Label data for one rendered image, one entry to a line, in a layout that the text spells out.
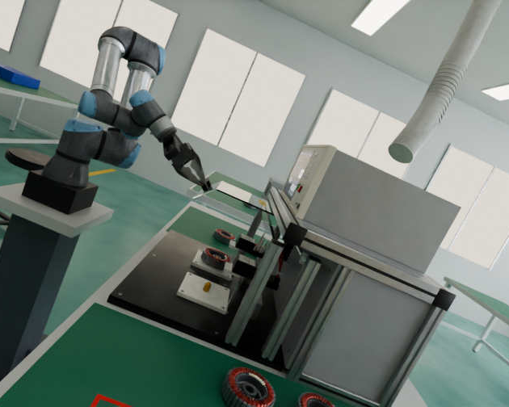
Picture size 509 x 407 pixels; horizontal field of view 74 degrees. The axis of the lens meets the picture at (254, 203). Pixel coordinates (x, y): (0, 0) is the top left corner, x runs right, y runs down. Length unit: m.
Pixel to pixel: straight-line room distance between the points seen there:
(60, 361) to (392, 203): 0.81
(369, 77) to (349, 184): 5.24
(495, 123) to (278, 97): 3.63
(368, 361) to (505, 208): 6.44
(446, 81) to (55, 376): 2.40
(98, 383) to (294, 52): 5.57
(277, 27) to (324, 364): 5.47
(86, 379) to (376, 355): 0.66
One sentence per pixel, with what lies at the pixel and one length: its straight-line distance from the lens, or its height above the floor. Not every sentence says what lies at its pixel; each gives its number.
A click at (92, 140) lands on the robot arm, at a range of 1.36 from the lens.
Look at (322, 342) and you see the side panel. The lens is 0.92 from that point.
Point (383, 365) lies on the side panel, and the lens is 1.00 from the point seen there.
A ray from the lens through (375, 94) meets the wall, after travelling 6.10.
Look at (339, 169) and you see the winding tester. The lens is 0.90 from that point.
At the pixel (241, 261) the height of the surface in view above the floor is 0.92.
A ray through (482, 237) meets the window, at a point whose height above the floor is 1.46.
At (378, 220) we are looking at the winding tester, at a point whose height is 1.20.
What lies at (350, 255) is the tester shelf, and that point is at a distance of 0.83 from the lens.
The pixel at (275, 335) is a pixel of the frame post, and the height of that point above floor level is 0.84.
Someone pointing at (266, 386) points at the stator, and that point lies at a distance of 0.82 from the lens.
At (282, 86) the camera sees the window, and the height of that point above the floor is 2.31.
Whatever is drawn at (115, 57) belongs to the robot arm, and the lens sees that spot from 1.41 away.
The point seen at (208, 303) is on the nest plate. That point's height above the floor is 0.78.
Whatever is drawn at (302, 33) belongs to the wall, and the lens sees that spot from 6.01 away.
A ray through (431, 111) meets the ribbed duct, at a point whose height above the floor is 1.87.
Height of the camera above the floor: 1.24
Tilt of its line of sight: 9 degrees down
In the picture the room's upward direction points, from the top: 25 degrees clockwise
